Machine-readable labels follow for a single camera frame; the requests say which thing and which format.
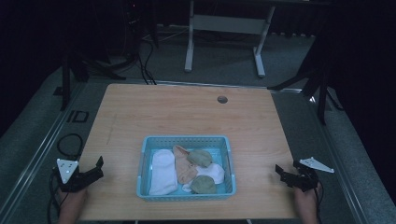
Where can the green rolled sock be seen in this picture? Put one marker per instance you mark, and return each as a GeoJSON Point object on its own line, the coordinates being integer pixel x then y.
{"type": "Point", "coordinates": [200, 158]}
{"type": "Point", "coordinates": [203, 185]}

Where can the peach sock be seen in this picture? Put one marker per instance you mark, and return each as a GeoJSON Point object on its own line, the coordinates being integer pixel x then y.
{"type": "Point", "coordinates": [183, 169]}

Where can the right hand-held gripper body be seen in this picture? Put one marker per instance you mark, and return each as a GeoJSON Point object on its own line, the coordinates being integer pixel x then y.
{"type": "Point", "coordinates": [306, 177]}

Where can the white metal desk frame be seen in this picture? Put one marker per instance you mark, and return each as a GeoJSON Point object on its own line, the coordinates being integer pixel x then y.
{"type": "Point", "coordinates": [229, 24]}

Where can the small white sock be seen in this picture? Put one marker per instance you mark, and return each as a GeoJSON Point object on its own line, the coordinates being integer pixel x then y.
{"type": "Point", "coordinates": [214, 172]}

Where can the light blue plastic basket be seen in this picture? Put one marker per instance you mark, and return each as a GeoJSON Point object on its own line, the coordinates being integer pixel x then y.
{"type": "Point", "coordinates": [146, 174]}

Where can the person's right hand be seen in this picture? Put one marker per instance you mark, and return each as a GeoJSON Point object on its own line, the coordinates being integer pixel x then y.
{"type": "Point", "coordinates": [306, 200]}

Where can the black tripod stand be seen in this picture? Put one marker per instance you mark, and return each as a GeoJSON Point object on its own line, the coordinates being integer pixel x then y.
{"type": "Point", "coordinates": [322, 93]}
{"type": "Point", "coordinates": [66, 81]}

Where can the person's left hand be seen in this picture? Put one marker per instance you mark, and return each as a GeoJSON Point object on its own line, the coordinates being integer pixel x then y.
{"type": "Point", "coordinates": [71, 202]}

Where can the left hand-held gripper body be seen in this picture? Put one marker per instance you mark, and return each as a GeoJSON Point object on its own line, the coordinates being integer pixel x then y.
{"type": "Point", "coordinates": [67, 169]}

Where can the large white folded sock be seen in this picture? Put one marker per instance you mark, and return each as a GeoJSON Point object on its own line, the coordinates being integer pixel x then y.
{"type": "Point", "coordinates": [162, 172]}

